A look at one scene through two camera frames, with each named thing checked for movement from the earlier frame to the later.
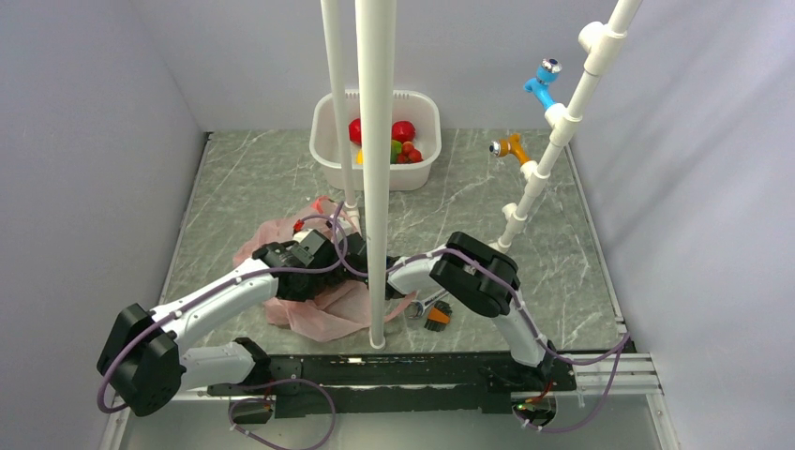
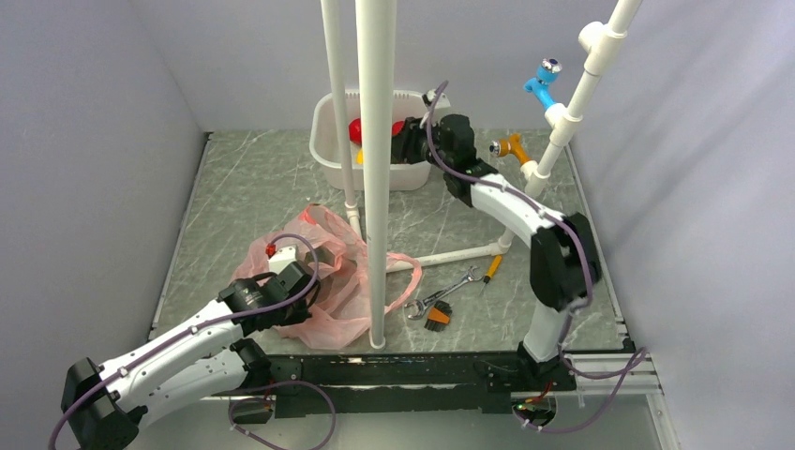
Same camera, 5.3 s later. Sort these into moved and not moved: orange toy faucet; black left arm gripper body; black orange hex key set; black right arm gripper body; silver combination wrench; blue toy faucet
Moved: black left arm gripper body; black right arm gripper body
Not moved: orange toy faucet; silver combination wrench; black orange hex key set; blue toy faucet
